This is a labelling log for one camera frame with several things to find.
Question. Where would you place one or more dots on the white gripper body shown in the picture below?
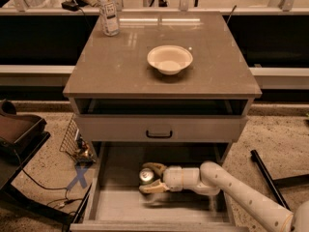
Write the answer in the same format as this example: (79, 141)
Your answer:
(173, 177)

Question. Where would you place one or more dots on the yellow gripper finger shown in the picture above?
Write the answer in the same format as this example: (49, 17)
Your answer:
(154, 187)
(157, 168)

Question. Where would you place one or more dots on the green soda can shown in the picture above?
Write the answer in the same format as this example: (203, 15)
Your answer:
(146, 176)

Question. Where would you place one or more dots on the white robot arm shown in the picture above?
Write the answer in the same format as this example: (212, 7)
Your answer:
(209, 179)

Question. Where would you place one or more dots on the open lower drawer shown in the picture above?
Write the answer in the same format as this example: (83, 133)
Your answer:
(115, 203)

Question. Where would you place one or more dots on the grey drawer cabinet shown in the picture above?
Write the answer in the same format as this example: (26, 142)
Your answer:
(113, 77)

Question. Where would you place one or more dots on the white paper bowl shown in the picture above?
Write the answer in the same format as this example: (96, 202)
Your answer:
(169, 59)

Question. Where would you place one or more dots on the black metal stand leg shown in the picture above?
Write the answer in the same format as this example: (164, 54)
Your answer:
(276, 184)

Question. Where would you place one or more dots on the dark tray on left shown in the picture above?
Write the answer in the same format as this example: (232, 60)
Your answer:
(20, 134)

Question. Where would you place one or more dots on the clear plastic water bottle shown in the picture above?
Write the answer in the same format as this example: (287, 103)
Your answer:
(109, 17)

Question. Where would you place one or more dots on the black power adapter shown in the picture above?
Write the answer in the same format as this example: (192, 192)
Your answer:
(70, 6)

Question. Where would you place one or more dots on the wire mesh basket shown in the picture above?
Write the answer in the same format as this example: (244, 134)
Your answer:
(74, 145)

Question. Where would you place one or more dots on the closed drawer with black handle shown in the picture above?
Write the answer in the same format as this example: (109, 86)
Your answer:
(161, 129)

